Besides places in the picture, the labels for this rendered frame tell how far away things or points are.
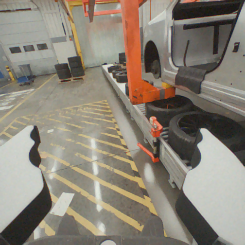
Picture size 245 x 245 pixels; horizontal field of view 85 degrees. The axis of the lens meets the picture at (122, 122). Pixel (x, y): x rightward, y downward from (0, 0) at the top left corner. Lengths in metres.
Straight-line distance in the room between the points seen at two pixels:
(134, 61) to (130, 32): 0.31
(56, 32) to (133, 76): 10.90
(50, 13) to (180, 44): 11.18
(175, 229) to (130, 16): 2.05
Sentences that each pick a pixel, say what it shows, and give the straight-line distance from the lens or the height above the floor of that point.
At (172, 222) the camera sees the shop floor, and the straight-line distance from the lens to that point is 1.42.
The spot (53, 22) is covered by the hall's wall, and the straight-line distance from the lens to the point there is 12.53.
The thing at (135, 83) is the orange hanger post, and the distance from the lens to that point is 1.89.
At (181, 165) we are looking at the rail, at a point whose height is 0.39.
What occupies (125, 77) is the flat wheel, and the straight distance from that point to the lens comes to 4.31.
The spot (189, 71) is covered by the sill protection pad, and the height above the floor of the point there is 0.97.
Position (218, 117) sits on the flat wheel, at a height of 0.50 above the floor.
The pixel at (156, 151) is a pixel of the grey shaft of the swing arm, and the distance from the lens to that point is 1.60.
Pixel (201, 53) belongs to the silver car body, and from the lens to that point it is 2.37.
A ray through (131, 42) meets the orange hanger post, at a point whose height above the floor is 1.31.
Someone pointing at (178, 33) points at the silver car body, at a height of 1.34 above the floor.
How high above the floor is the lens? 1.29
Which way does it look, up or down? 30 degrees down
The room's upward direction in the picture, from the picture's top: 8 degrees counter-clockwise
